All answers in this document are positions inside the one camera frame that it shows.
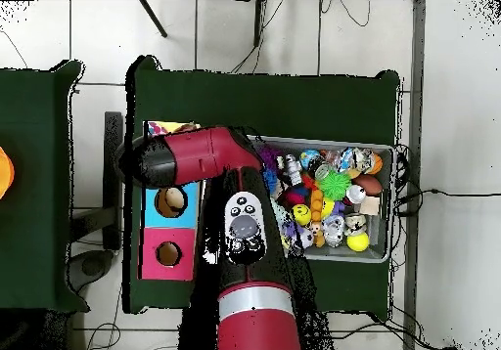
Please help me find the yellow smiley ball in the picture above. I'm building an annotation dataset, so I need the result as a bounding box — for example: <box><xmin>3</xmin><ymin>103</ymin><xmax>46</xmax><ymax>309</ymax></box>
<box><xmin>291</xmin><ymin>203</ymin><xmax>313</xmax><ymax>227</ymax></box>

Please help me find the polka dot cloth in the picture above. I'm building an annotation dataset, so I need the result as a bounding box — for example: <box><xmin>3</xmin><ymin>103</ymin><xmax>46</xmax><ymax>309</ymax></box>
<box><xmin>146</xmin><ymin>120</ymin><xmax>199</xmax><ymax>137</ymax></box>

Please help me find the wooden box with three holes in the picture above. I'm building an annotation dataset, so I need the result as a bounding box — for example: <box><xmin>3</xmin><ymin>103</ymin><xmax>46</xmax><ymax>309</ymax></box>
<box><xmin>137</xmin><ymin>120</ymin><xmax>202</xmax><ymax>282</ymax></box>

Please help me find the silver mesh bin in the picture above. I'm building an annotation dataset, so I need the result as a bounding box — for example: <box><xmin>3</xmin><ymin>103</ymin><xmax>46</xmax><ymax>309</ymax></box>
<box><xmin>250</xmin><ymin>135</ymin><xmax>396</xmax><ymax>264</ymax></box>

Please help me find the blue spiky ball with eyes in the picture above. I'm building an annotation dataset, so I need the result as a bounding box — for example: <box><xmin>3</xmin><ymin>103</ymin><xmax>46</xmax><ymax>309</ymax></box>
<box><xmin>263</xmin><ymin>169</ymin><xmax>280</xmax><ymax>195</ymax></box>

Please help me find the purple spiky toy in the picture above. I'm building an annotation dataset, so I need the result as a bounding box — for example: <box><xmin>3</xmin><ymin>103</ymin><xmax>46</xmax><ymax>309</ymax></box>
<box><xmin>257</xmin><ymin>147</ymin><xmax>283</xmax><ymax>171</ymax></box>

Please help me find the light blue knitted cloth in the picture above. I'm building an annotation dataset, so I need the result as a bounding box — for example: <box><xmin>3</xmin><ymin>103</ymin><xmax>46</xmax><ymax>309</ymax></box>
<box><xmin>271</xmin><ymin>198</ymin><xmax>293</xmax><ymax>234</ymax></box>

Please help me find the black and white soccer ball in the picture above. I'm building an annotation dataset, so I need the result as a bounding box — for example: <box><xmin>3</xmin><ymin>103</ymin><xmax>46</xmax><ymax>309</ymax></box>
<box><xmin>296</xmin><ymin>229</ymin><xmax>315</xmax><ymax>249</ymax></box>

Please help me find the dark green table cloth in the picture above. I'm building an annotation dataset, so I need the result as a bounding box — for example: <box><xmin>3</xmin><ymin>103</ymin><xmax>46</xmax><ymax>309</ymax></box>
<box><xmin>122</xmin><ymin>54</ymin><xmax>401</xmax><ymax>315</ymax></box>

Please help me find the green spiky ball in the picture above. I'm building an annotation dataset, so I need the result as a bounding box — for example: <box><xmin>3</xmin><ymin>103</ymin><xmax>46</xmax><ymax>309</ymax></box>
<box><xmin>318</xmin><ymin>169</ymin><xmax>352</xmax><ymax>201</ymax></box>

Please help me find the black stand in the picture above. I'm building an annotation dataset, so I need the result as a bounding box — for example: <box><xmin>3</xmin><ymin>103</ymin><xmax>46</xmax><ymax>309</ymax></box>
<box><xmin>69</xmin><ymin>110</ymin><xmax>125</xmax><ymax>251</ymax></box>

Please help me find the black tripod leg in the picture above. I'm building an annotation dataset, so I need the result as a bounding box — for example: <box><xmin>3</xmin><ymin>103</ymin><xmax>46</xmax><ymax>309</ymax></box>
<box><xmin>139</xmin><ymin>0</ymin><xmax>168</xmax><ymax>38</ymax></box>
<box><xmin>252</xmin><ymin>0</ymin><xmax>268</xmax><ymax>49</ymax></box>

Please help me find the grey round floor base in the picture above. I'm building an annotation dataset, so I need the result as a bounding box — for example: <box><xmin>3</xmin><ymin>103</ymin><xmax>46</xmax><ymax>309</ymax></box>
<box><xmin>65</xmin><ymin>248</ymin><xmax>115</xmax><ymax>293</ymax></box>

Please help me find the green covered side table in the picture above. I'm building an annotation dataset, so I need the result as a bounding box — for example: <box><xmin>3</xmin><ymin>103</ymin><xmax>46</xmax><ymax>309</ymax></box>
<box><xmin>0</xmin><ymin>59</ymin><xmax>90</xmax><ymax>313</ymax></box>

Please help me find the orange object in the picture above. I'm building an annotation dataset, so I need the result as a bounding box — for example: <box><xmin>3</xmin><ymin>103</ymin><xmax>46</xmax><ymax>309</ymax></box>
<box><xmin>0</xmin><ymin>146</ymin><xmax>16</xmax><ymax>200</ymax></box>

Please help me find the black cable bundle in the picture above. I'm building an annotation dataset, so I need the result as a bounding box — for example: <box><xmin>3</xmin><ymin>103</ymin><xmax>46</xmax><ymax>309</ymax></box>
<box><xmin>392</xmin><ymin>144</ymin><xmax>501</xmax><ymax>273</ymax></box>

